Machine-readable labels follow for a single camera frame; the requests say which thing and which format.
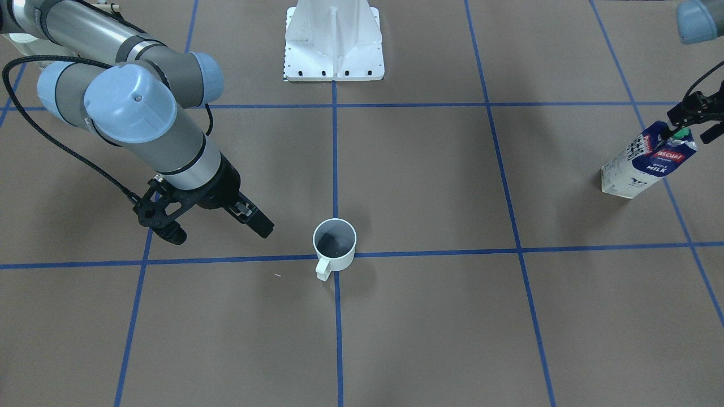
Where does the blue white milk carton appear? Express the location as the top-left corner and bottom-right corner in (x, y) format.
(601, 121), (698, 199)

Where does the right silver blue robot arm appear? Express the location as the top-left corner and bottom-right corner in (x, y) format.
(2, 1), (274, 245)

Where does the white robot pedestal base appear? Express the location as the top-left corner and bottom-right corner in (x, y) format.
(283, 1), (385, 82)

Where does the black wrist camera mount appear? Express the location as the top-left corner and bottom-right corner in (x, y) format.
(130, 175), (201, 245)

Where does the brown paper table mat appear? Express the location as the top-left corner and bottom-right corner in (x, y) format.
(1, 1), (723, 406)

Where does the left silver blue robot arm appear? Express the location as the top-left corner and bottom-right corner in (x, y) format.
(667, 1), (723, 145)

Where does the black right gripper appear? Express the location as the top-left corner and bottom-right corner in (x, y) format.
(170, 154), (275, 238)

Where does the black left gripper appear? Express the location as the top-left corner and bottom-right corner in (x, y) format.
(667, 82), (724, 145)

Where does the white mug with lettering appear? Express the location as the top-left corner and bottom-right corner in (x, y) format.
(2, 33), (45, 57)

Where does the white ribbed mug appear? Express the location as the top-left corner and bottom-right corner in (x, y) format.
(312, 218), (357, 282)

